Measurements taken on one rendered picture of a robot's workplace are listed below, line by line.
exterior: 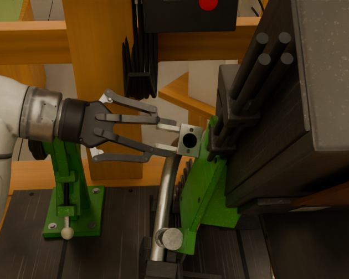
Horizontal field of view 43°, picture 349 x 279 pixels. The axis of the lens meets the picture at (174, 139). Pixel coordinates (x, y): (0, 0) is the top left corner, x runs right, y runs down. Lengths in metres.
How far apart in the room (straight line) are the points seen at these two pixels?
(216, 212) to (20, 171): 0.68
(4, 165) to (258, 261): 0.56
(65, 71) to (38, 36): 2.44
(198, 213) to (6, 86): 0.37
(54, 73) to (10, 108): 2.79
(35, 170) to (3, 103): 0.56
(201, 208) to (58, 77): 2.81
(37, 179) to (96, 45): 0.44
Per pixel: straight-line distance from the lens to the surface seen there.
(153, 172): 1.22
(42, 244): 1.07
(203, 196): 0.72
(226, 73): 0.94
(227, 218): 0.78
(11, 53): 1.13
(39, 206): 1.15
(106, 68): 1.00
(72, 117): 0.75
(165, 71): 3.43
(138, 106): 0.78
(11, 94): 0.75
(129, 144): 0.77
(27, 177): 1.27
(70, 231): 1.01
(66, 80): 3.41
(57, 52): 1.10
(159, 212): 0.90
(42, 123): 0.75
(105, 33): 0.96
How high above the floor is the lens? 1.71
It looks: 39 degrees down
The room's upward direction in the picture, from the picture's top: straight up
